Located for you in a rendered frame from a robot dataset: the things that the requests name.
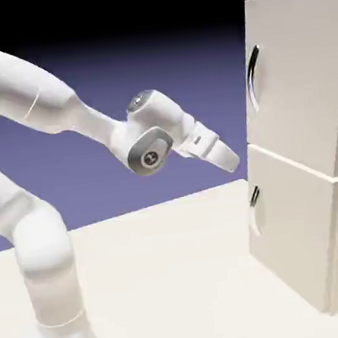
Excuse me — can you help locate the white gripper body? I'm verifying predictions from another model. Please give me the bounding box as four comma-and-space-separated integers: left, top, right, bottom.
202, 137, 242, 175

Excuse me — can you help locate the tall white cabinet door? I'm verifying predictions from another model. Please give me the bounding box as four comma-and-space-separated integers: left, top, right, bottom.
231, 0, 338, 193

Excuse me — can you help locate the white cabinet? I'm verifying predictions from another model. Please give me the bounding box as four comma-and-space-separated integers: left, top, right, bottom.
223, 0, 338, 324

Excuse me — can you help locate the short white cabinet door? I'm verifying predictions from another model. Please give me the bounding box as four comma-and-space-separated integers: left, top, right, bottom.
238, 134, 338, 322

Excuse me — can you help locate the short curved metal handle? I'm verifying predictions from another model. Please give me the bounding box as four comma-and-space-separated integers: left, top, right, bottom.
246, 185, 265, 237

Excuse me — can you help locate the long curved metal handle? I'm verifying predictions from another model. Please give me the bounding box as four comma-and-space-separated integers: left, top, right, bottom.
243, 44, 267, 113

